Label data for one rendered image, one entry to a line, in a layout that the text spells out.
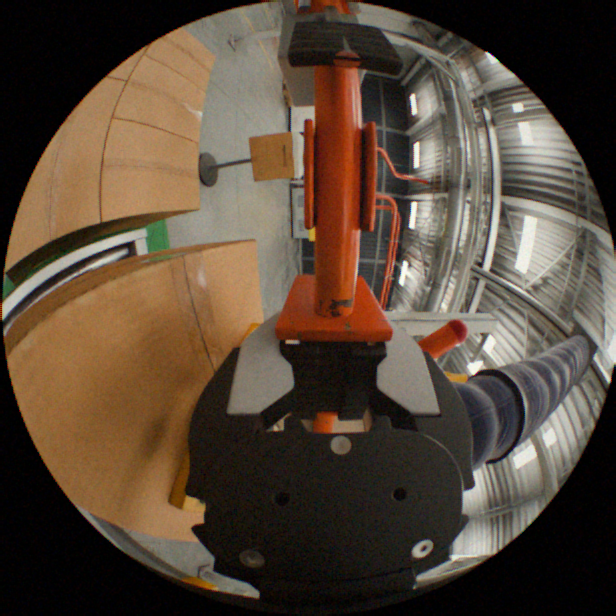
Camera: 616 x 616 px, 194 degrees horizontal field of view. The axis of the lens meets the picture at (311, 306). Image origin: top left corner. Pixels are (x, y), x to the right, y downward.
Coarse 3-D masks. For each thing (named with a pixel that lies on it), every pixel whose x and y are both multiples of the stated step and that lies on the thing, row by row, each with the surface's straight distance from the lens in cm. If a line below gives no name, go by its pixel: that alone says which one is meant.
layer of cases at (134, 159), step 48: (144, 48) 119; (192, 48) 149; (96, 96) 91; (144, 96) 103; (192, 96) 130; (96, 144) 81; (144, 144) 93; (192, 144) 118; (48, 192) 71; (96, 192) 75; (144, 192) 86; (192, 192) 109; (48, 240) 68
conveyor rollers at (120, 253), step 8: (120, 248) 76; (96, 256) 72; (104, 256) 72; (112, 256) 73; (120, 256) 75; (128, 256) 78; (80, 264) 70; (88, 264) 70; (96, 264) 71; (104, 264) 72; (64, 272) 68; (72, 272) 68; (80, 272) 68; (88, 272) 70; (56, 280) 67; (64, 280) 67; (40, 288) 67; (48, 288) 66; (56, 288) 66; (32, 296) 66; (40, 296) 65; (24, 304) 66; (32, 304) 65; (16, 312) 66; (8, 320) 67; (8, 328) 66
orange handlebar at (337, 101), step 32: (320, 0) 21; (320, 96) 10; (352, 96) 10; (320, 128) 9; (352, 128) 9; (320, 160) 8; (352, 160) 8; (320, 192) 8; (352, 192) 8; (320, 224) 8; (352, 224) 8; (320, 256) 8; (352, 256) 8; (320, 288) 9; (352, 288) 9; (320, 416) 17
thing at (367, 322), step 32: (288, 320) 9; (320, 320) 9; (352, 320) 9; (384, 320) 10; (288, 352) 8; (320, 352) 9; (352, 352) 9; (384, 352) 9; (320, 384) 11; (352, 384) 10; (352, 416) 13
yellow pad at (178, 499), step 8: (184, 456) 21; (184, 464) 21; (184, 472) 20; (176, 480) 21; (184, 480) 20; (176, 488) 21; (184, 488) 20; (176, 496) 21; (184, 496) 20; (176, 504) 20; (184, 504) 20; (192, 504) 21; (200, 504) 22; (192, 512) 22; (200, 512) 23
